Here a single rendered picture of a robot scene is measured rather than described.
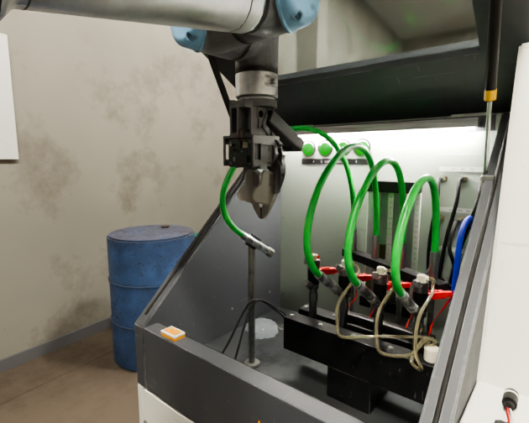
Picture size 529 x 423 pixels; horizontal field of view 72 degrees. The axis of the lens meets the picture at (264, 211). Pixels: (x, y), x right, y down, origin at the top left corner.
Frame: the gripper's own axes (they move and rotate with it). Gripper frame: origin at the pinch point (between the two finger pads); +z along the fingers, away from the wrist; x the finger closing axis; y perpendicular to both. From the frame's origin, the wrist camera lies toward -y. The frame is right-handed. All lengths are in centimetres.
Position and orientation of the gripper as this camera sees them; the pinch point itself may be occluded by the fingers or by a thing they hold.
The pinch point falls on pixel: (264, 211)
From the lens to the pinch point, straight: 69.4
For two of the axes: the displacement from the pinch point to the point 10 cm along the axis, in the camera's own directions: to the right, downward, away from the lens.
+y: -6.4, 1.1, -7.6
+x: 7.7, 0.9, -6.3
